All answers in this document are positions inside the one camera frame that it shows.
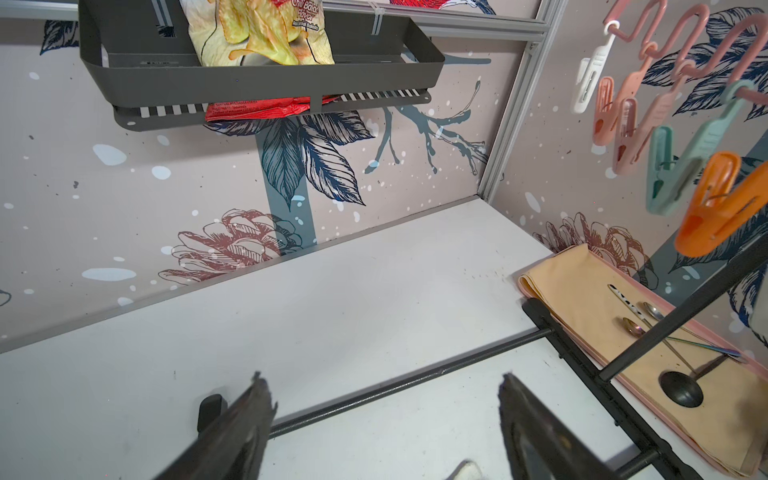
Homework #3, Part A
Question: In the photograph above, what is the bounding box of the pink clip hanger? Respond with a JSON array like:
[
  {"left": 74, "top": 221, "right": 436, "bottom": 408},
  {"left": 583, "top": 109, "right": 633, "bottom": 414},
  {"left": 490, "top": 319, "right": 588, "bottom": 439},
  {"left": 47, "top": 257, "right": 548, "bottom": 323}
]
[{"left": 589, "top": 1, "right": 767, "bottom": 175}]

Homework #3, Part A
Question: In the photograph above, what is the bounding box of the dark wall basket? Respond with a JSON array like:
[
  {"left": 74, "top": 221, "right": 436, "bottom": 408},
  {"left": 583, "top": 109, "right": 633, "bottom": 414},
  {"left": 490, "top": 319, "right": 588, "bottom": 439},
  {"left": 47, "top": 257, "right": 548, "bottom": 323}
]
[{"left": 78, "top": 1, "right": 445, "bottom": 132}]

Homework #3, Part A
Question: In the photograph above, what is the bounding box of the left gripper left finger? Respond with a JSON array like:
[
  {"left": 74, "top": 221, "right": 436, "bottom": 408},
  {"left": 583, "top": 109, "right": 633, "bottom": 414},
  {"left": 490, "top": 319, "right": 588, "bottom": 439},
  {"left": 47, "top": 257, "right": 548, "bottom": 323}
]
[{"left": 157, "top": 373, "right": 277, "bottom": 479}]

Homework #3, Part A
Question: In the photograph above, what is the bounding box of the white yellow-trim work glove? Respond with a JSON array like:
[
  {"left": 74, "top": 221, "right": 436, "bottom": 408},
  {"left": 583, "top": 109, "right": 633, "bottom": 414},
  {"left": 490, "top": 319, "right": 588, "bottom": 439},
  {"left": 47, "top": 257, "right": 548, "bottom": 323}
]
[{"left": 446, "top": 460, "right": 485, "bottom": 480}]

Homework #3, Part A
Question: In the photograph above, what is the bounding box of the tan pink-edged placemat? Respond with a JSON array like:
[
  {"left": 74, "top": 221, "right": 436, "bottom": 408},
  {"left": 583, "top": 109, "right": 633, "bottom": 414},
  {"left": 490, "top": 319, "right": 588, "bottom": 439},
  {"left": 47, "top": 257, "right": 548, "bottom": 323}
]
[{"left": 518, "top": 245, "right": 767, "bottom": 478}]

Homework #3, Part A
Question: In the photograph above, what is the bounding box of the red cassava chips bag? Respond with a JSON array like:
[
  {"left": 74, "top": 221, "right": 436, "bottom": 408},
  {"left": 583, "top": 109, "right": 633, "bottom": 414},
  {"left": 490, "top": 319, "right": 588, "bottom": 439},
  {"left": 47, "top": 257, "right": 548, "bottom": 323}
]
[{"left": 178, "top": 0, "right": 337, "bottom": 124}]

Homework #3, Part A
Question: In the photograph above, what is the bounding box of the iridescent spoon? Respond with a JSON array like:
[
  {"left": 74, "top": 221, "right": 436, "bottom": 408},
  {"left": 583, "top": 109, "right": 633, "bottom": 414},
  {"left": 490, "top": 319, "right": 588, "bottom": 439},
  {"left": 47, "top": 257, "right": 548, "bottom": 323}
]
[{"left": 619, "top": 317, "right": 695, "bottom": 373}]

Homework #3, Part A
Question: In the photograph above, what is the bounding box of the black ladle spoon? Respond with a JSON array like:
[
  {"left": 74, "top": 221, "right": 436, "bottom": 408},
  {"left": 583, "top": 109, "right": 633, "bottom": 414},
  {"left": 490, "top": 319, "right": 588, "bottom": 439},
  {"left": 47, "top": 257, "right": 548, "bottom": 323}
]
[{"left": 658, "top": 354, "right": 730, "bottom": 408}]

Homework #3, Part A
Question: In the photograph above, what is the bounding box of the orange clothespin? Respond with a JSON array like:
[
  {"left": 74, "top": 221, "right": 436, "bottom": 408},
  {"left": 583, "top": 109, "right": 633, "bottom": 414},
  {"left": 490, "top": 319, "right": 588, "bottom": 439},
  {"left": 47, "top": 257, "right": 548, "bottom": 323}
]
[{"left": 675, "top": 151, "right": 767, "bottom": 258}]

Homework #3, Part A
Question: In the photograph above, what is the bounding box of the black clothes rack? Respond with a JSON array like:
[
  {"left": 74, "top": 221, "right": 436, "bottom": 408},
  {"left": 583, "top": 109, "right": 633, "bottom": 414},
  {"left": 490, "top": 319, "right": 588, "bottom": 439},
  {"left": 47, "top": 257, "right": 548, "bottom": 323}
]
[{"left": 198, "top": 239, "right": 767, "bottom": 479}]

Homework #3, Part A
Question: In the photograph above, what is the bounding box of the silver spoon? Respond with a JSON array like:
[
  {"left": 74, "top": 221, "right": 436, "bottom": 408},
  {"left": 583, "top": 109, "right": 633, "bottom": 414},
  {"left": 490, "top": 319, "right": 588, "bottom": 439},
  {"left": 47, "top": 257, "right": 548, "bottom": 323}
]
[{"left": 640, "top": 301, "right": 745, "bottom": 363}]

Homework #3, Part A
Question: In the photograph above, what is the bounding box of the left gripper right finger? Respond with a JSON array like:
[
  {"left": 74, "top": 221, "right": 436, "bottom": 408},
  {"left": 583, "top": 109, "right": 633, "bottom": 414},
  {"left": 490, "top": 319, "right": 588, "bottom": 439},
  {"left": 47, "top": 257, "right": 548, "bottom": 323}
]
[{"left": 499, "top": 373, "right": 617, "bottom": 480}]

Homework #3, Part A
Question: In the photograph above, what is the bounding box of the mint green clothespin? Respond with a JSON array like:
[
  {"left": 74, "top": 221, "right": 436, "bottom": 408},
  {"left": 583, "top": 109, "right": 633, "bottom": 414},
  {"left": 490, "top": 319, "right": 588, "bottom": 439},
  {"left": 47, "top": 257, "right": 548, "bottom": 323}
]
[{"left": 646, "top": 80, "right": 755, "bottom": 216}]

